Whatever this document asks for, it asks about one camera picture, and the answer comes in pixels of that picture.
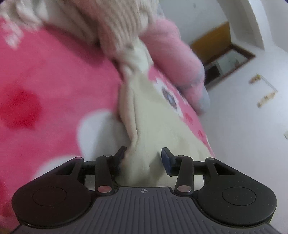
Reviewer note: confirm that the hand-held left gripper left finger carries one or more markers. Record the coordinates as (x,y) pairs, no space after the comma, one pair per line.
(119,159)

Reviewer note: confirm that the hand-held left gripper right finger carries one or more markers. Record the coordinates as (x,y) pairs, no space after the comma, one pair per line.
(167,162)

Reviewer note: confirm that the beige zip jacket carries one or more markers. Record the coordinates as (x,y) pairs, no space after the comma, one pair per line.
(157,126)

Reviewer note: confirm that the white fleece garment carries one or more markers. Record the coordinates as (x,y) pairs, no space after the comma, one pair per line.
(135,58)

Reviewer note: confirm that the pink floral bed blanket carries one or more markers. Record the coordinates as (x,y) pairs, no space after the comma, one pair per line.
(56,78)

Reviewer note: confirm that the pink and grey quilt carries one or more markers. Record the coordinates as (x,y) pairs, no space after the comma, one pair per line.
(171,49)

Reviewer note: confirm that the brown wooden door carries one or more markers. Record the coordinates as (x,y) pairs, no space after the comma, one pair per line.
(211,40)

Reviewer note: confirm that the pink houndstooth knit garment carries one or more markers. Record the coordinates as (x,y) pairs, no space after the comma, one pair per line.
(112,20)

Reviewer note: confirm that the long wall ornament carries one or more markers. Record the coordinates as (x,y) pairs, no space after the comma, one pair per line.
(267,99)

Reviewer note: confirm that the small wall ornament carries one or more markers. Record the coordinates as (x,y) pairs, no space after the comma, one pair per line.
(255,78)

